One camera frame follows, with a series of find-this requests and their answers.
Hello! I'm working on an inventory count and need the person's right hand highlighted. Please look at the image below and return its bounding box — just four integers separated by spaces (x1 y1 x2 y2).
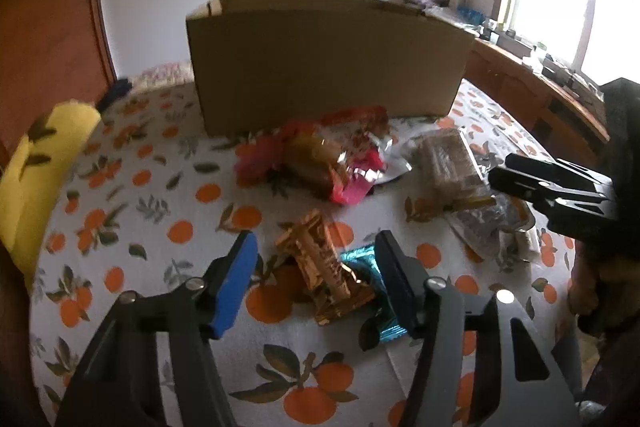
570 252 607 335

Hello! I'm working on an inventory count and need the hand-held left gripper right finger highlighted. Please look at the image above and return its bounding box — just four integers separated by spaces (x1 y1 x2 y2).
374 229 582 427

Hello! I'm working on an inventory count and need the teal foil snack packet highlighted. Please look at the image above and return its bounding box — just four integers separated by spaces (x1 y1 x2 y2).
340 244 410 344

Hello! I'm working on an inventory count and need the pink snack packet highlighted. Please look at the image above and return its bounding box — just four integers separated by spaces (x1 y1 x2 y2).
234 129 288 188

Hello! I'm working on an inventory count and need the dark cloth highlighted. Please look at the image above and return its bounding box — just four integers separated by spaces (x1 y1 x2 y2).
96 78 132 112

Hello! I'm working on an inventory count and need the clear printed snack packet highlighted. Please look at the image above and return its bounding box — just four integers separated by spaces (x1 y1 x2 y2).
444 198 540 261

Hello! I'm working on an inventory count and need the gold foil snack packet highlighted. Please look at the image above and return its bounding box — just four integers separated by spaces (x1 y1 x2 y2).
275 209 377 326

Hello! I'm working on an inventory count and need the brown cardboard box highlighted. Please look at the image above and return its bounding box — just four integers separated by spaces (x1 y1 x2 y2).
185 0 480 138

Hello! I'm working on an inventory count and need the yellow chair back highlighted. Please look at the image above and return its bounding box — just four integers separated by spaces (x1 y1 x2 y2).
0 99 103 280

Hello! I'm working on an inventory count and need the wooden wardrobe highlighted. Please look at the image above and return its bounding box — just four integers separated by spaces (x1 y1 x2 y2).
0 0 121 162

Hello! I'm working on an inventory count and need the red clear snack bag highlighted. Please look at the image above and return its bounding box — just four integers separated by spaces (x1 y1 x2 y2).
281 106 401 206

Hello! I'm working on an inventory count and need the wooden desk with clutter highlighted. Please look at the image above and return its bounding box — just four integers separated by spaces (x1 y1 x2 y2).
464 38 612 168

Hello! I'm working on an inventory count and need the orange print bed sheet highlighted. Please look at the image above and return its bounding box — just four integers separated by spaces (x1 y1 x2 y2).
29 77 601 427

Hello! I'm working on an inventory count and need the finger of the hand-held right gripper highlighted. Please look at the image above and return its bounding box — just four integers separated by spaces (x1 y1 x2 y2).
504 152 613 200
487 168 618 238

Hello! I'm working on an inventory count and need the clutter on cabinet top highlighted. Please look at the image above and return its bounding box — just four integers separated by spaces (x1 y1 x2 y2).
470 18 607 100

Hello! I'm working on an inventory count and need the clear brown cracker packet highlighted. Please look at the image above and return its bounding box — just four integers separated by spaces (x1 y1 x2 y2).
414 129 497 208

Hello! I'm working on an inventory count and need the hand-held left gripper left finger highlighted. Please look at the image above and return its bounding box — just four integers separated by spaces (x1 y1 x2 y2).
55 229 261 427

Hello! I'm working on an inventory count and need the pink floral pillow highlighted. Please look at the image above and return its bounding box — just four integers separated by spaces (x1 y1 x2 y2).
131 61 197 90

